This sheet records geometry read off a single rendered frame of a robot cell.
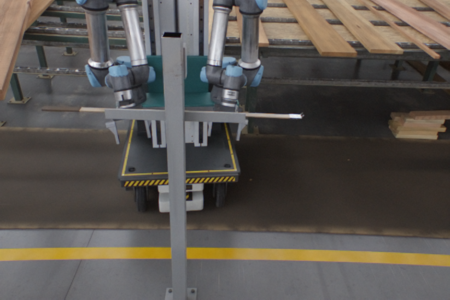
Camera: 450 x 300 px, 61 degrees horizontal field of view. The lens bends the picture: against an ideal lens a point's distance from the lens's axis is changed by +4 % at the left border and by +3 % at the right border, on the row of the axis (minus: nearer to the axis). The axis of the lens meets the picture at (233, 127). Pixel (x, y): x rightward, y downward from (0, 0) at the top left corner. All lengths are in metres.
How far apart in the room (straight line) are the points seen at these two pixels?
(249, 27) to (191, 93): 0.55
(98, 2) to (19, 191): 1.47
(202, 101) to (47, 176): 1.29
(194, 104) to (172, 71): 0.84
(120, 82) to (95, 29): 0.30
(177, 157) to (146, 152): 1.01
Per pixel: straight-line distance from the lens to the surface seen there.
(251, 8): 1.80
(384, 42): 2.96
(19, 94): 3.99
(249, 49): 1.91
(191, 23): 2.14
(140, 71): 1.81
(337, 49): 2.65
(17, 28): 2.78
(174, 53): 1.20
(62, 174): 2.88
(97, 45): 1.91
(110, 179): 2.74
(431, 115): 3.58
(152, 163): 2.28
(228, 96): 1.68
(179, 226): 1.60
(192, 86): 2.17
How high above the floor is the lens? 1.65
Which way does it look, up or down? 30 degrees down
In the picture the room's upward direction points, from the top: 3 degrees clockwise
